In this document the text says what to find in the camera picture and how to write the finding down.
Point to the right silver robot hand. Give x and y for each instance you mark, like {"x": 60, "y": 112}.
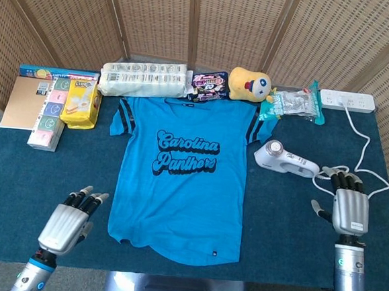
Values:
{"x": 351, "y": 211}

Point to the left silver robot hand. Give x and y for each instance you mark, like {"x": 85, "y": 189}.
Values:
{"x": 61, "y": 226}

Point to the white handheld steamer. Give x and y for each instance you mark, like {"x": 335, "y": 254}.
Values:
{"x": 274, "y": 157}

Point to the blue Carolina Panthers t-shirt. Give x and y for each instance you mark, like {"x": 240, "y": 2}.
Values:
{"x": 180, "y": 191}

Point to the dark teal table cloth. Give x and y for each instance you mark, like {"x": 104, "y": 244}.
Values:
{"x": 16, "y": 178}

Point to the pastel squares tissue box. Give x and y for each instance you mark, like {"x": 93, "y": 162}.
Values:
{"x": 49, "y": 120}

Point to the white power strip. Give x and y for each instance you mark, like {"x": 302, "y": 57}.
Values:
{"x": 348, "y": 101}

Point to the clear packet with teal ends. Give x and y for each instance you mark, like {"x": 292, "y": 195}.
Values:
{"x": 299, "y": 103}

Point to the yellow Lipo snack bag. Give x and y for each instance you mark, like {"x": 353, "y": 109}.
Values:
{"x": 79, "y": 104}

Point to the blue-grey robot torso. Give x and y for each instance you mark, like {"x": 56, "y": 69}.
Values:
{"x": 173, "y": 290}

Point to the brown kraft notebook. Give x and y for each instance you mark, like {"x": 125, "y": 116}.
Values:
{"x": 19, "y": 104}

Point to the small teal snack packet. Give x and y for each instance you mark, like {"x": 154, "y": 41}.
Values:
{"x": 268, "y": 109}

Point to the flat blue box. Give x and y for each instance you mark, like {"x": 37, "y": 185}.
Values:
{"x": 52, "y": 72}

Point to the yellow plush toy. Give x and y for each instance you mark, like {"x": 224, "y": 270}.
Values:
{"x": 248, "y": 84}

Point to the white tissue multipack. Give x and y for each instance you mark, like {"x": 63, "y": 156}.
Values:
{"x": 142, "y": 79}

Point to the dark purple snack packet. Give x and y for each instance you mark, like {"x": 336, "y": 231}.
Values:
{"x": 209, "y": 86}

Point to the wicker folding screen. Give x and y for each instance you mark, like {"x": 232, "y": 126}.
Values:
{"x": 157, "y": 18}

